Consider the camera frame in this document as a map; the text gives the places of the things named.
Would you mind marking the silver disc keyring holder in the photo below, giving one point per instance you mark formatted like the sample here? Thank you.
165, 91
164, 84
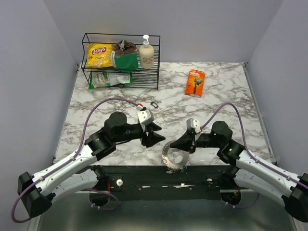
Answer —
170, 164

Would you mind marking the yellow Lays chips bag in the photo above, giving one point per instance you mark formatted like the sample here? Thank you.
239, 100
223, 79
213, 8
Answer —
99, 55

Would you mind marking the orange razor box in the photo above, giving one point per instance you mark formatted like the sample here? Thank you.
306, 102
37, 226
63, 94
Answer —
195, 82

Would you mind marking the black wire shelf rack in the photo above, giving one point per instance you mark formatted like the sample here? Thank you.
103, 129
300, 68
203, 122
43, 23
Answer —
141, 78

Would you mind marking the green brown snack bag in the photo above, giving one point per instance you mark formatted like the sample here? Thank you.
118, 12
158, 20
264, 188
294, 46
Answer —
124, 56

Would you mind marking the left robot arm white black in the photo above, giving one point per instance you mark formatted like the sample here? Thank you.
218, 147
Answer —
73, 173

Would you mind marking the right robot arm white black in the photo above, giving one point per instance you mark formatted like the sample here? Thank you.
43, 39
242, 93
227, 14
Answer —
249, 170

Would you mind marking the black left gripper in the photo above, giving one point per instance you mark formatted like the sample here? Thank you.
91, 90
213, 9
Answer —
153, 138

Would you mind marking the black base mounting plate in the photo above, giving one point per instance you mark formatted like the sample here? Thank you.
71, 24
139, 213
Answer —
152, 183

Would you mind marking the cream soap pump bottle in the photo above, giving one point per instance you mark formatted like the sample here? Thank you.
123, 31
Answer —
146, 52

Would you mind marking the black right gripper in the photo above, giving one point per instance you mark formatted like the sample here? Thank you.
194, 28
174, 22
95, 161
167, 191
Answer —
186, 142

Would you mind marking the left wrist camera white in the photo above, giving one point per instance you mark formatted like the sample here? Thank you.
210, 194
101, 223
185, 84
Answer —
145, 117

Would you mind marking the green white snack bag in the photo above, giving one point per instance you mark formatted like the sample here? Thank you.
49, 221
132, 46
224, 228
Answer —
106, 79

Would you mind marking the black key tag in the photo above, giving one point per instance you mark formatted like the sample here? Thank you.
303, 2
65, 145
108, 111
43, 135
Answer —
154, 105

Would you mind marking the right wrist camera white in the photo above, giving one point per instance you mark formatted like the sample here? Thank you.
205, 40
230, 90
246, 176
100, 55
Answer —
193, 125

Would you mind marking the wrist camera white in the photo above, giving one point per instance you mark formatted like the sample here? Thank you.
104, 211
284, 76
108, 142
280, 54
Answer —
193, 125
145, 117

